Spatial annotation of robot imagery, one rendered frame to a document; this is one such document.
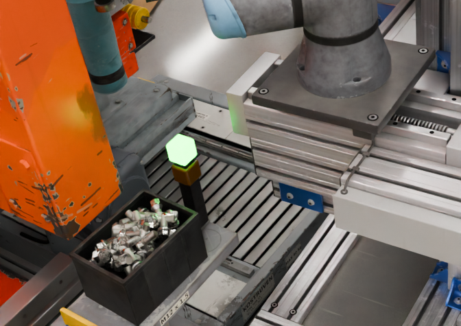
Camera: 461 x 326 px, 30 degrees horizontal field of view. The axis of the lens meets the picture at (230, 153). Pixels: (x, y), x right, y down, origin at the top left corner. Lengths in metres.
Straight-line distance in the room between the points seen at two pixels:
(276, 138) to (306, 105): 0.15
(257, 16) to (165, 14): 2.10
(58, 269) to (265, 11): 0.78
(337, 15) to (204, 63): 1.76
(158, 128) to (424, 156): 1.26
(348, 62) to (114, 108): 1.25
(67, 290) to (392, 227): 0.79
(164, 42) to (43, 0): 1.76
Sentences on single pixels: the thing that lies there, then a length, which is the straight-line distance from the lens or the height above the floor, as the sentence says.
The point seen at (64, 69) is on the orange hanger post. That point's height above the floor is 0.84.
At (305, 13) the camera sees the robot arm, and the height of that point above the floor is 0.97.
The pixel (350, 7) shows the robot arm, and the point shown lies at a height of 0.97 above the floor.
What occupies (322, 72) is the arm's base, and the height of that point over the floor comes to 0.86.
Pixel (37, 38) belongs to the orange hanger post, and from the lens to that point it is 1.46.
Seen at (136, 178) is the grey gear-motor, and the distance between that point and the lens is 1.98.
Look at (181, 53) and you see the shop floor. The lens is 3.09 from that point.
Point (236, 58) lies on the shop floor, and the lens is 3.01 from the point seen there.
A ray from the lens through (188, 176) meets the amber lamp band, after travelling 1.60.
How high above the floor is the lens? 1.61
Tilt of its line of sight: 38 degrees down
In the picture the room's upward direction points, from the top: 11 degrees counter-clockwise
